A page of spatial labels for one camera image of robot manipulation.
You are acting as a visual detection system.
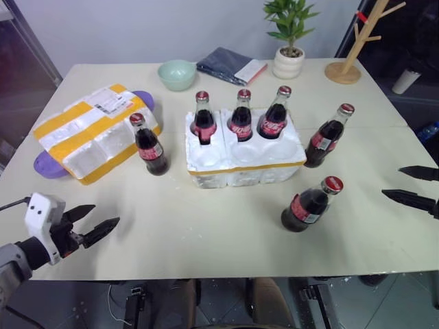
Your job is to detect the blue label water bottle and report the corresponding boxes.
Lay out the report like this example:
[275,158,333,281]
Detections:
[417,123,439,142]

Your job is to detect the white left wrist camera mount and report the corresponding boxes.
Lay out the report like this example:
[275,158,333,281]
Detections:
[24,192,67,267]

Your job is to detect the white tumbler cup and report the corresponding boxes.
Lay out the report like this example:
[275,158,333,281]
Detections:
[391,68,421,95]

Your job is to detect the white foam bottle tray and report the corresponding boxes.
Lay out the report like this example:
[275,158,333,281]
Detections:
[185,107,307,190]

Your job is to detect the green plant in white pot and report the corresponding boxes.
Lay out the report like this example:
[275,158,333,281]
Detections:
[263,0,320,81]

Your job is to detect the purple plastic tray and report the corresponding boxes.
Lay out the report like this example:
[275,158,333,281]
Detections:
[34,89,159,180]

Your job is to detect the folded dark blue cloth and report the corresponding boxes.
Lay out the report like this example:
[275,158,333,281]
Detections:
[195,47,257,87]

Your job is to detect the black table frame leg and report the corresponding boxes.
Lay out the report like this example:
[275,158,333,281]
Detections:
[123,280,152,329]
[297,276,334,329]

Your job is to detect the glass cola bottle red cap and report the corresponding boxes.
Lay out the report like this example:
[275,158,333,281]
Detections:
[281,175,345,234]
[256,85,294,141]
[302,103,356,169]
[193,90,218,146]
[230,88,255,143]
[129,112,170,178]

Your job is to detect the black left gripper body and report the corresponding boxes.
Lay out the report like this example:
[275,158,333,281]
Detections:
[51,219,86,260]

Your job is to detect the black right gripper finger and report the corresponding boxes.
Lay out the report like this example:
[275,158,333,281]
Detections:
[381,188,437,215]
[397,165,439,182]

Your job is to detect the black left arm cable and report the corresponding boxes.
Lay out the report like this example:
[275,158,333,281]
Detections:
[0,196,34,212]

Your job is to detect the mint green bowl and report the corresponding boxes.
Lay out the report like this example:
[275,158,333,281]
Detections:
[157,60,198,92]

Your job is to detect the white foam lid yellow tape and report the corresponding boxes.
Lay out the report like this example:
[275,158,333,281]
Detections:
[32,83,163,187]

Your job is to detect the wooden branch stand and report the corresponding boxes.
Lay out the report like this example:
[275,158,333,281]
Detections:
[324,0,407,84]

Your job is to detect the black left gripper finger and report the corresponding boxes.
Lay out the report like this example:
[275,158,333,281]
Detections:
[62,204,97,228]
[83,217,121,249]

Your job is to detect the thin white cable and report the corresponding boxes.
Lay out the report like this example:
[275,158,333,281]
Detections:
[107,283,134,327]

